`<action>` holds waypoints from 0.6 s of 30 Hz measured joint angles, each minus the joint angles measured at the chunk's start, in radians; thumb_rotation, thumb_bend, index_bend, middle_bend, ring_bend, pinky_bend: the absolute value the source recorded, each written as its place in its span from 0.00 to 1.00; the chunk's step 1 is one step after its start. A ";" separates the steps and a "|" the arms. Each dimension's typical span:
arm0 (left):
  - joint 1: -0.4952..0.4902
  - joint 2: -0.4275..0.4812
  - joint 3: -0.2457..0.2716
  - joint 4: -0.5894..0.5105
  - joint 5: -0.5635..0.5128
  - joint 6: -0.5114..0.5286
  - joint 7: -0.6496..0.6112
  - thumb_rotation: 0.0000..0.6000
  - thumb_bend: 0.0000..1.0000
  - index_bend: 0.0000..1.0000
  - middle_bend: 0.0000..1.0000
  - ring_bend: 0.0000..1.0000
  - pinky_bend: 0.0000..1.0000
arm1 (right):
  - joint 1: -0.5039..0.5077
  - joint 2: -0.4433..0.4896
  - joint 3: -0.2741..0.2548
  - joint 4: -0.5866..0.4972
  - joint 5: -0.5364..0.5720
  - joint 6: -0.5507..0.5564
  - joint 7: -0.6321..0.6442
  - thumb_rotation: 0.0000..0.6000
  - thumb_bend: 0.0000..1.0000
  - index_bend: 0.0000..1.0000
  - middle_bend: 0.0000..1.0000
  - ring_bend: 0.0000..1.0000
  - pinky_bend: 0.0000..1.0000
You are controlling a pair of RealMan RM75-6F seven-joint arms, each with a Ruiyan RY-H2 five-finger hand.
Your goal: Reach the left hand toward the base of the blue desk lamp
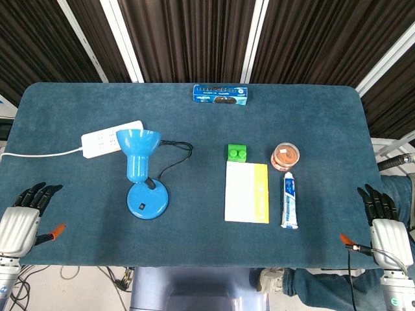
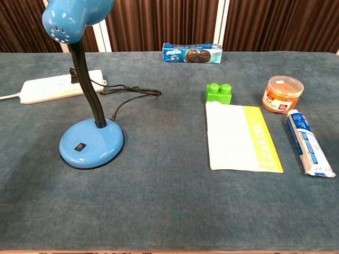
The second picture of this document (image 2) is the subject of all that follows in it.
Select blue desk lamp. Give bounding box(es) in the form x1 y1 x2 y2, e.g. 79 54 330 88
41 0 125 170

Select green building block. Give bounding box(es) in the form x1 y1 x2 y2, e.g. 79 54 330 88
206 83 233 105

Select blue table cloth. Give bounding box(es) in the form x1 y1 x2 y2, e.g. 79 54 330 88
0 51 339 252

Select blue cookie box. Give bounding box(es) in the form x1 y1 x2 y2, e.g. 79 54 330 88
162 42 223 64

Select brown pleated curtain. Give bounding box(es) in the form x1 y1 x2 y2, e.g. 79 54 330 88
224 0 339 54
105 0 220 52
0 0 63 53
79 25 100 53

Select clear jar with orange contents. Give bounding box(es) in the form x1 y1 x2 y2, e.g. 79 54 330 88
262 75 305 114

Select white power strip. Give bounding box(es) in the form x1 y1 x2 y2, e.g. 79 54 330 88
20 69 106 105

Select blue and white toothpaste tube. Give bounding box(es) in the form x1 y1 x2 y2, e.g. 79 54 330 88
286 109 337 178

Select black power cord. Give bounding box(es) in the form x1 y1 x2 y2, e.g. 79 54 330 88
69 67 163 121

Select white power strip cable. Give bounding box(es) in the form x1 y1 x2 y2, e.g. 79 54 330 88
0 92 22 102

